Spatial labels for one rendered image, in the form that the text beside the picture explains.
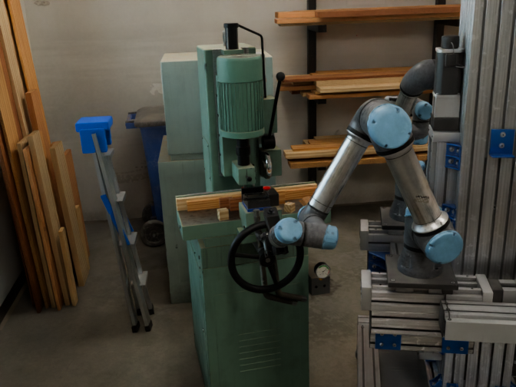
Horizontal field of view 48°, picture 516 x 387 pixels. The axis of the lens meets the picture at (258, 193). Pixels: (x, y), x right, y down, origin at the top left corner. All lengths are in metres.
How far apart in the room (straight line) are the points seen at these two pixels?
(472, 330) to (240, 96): 1.15
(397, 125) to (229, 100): 0.80
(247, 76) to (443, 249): 0.95
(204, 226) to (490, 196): 1.04
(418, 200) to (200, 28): 3.07
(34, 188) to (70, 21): 1.63
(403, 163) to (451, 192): 0.49
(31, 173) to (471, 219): 2.28
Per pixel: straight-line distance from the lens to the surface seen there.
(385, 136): 1.68
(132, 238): 3.22
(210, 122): 2.51
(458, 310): 2.04
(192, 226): 2.26
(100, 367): 3.13
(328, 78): 4.24
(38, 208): 3.46
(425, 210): 1.81
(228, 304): 2.42
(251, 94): 2.25
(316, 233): 1.76
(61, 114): 4.76
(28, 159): 3.40
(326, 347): 3.13
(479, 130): 2.10
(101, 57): 4.64
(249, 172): 2.35
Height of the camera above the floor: 1.74
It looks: 19 degrees down
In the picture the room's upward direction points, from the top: 2 degrees counter-clockwise
